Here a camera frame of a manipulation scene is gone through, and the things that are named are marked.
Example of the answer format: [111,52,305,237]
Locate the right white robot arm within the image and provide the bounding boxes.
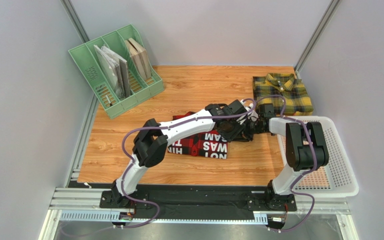
[243,104,330,203]

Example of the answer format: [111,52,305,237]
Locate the red black plaid shirt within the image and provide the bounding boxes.
[167,130,228,160]

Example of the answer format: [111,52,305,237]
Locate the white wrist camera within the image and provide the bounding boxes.
[248,110,259,122]
[237,99,256,124]

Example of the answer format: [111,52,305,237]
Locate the green file organizer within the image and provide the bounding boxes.
[68,24,165,119]

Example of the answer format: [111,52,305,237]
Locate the grey spiral notebooks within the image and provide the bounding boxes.
[93,45,131,100]

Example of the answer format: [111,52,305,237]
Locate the aluminium frame rail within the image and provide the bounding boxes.
[47,187,359,240]

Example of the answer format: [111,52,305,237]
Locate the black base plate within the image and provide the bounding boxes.
[99,184,297,220]

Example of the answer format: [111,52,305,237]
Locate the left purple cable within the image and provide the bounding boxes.
[120,98,258,229]

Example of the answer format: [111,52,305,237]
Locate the white plastic basket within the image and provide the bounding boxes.
[269,115,359,199]

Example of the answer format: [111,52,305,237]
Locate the brown books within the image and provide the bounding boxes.
[124,38,152,80]

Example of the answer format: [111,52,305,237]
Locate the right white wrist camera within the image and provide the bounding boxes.
[248,110,259,122]

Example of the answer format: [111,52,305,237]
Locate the purple cable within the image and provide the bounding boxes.
[120,98,258,229]
[255,94,319,233]

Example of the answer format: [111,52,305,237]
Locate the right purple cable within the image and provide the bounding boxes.
[255,94,319,233]

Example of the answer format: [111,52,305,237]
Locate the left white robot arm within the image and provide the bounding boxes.
[111,99,256,200]

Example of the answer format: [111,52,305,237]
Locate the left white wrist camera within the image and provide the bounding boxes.
[237,99,256,124]

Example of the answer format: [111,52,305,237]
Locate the yellow plaid folded shirt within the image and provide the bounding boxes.
[252,73,314,116]

